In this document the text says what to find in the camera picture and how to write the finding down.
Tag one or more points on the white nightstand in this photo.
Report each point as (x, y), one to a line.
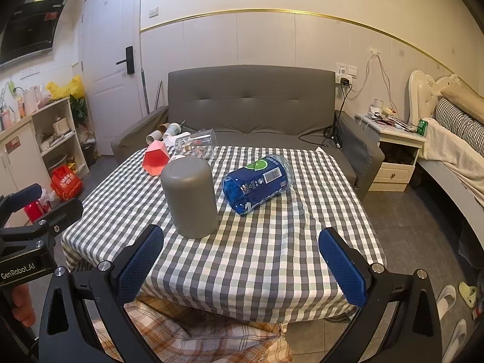
(393, 151)

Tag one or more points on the grey sofa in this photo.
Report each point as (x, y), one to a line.
(249, 98)

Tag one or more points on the grey checkered tablecloth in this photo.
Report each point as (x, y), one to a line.
(264, 253)

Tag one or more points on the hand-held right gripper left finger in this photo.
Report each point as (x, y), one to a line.
(140, 262)

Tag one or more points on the white door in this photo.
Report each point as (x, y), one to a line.
(109, 45)

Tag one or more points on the black charger plug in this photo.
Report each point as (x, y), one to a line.
(346, 81)

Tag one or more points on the red faceted cup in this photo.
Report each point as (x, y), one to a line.
(155, 158)

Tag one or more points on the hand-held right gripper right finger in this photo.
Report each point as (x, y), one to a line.
(342, 268)

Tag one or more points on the beige pillow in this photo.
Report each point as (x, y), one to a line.
(463, 100)

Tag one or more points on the green can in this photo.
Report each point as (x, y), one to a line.
(422, 127)

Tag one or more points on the green plant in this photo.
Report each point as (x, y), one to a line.
(79, 109)

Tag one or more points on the cream bed headboard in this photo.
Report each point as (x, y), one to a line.
(421, 90)

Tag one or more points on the white blanket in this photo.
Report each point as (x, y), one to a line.
(446, 151)

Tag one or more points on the black range hood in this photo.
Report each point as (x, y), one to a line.
(26, 30)

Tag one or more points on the orange plaid blanket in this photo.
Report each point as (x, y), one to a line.
(211, 342)

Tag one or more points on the red plastic bag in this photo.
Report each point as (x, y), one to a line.
(66, 183)

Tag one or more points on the blue plastic bottle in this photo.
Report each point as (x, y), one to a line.
(257, 183)

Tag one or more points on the white kitchen shelf cabinet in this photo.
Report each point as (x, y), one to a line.
(22, 147)

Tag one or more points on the clear plastic cup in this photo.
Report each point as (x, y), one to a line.
(196, 144)

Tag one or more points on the grey cup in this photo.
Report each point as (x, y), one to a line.
(189, 196)

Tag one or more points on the white light switch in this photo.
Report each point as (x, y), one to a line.
(153, 12)

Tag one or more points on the pink kettle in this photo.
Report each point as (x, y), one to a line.
(32, 100)

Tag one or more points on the white wall socket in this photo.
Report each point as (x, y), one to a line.
(346, 70)

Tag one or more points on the pale green slipper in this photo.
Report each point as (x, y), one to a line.
(468, 294)

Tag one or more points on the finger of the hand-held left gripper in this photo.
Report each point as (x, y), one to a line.
(62, 211)
(22, 196)

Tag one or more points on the white slipper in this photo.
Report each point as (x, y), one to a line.
(445, 300)
(455, 342)

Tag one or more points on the checkered quilt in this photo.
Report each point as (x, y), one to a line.
(457, 121)

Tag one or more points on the brown paper cup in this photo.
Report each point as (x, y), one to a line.
(154, 137)
(163, 128)

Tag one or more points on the white printed paper cup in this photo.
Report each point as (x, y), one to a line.
(174, 130)

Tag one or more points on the yellow plastic bag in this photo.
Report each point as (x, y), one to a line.
(68, 89)

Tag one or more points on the person's left hand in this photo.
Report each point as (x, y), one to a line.
(23, 306)

